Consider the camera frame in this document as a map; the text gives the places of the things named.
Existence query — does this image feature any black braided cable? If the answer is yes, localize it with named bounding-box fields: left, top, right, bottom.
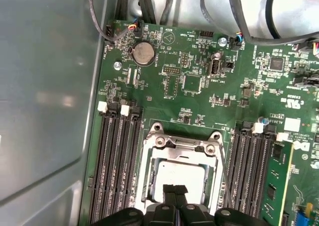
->
left=134, top=0, right=157, bottom=24
left=117, top=0, right=132, bottom=21

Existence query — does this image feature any metal locking lever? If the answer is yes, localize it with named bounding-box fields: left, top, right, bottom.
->
left=217, top=146, right=235, bottom=209

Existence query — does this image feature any black plug cable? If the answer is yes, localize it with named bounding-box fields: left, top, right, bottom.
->
left=264, top=0, right=284, bottom=39

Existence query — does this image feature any silver coin battery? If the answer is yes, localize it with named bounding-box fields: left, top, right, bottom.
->
left=131, top=42, right=155, bottom=67

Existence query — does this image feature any blue expansion slot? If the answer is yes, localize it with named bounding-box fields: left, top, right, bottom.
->
left=295, top=202, right=314, bottom=226

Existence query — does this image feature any silver internal USB port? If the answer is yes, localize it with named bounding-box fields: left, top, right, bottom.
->
left=208, top=52, right=223, bottom=78

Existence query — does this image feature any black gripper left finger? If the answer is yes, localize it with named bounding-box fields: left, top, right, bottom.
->
left=90, top=184, right=177, bottom=226

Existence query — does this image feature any silver CPU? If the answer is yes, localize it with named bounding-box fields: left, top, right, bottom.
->
left=152, top=159, right=211, bottom=205

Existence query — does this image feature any thick grey cable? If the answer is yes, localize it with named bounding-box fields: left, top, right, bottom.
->
left=225, top=0, right=319, bottom=45

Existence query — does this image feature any green motherboard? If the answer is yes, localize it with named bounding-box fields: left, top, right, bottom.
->
left=79, top=18, right=319, bottom=226

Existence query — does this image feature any black PC case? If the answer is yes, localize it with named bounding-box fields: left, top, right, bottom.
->
left=0, top=0, right=319, bottom=226

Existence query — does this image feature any thin black fan wire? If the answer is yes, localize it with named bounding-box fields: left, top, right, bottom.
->
left=87, top=0, right=130, bottom=45

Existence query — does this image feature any green RAM stick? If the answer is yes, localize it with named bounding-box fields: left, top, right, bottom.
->
left=260, top=140, right=295, bottom=222

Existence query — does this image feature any black sleeved cable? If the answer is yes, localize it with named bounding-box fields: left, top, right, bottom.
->
left=159, top=0, right=176, bottom=24

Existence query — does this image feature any black expansion slot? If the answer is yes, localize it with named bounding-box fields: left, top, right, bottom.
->
left=279, top=210, right=291, bottom=226

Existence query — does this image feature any CPU socket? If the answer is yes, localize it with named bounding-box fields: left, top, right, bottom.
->
left=138, top=121, right=226, bottom=212

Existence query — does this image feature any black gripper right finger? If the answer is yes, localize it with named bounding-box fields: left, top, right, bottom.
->
left=175, top=185, right=272, bottom=226

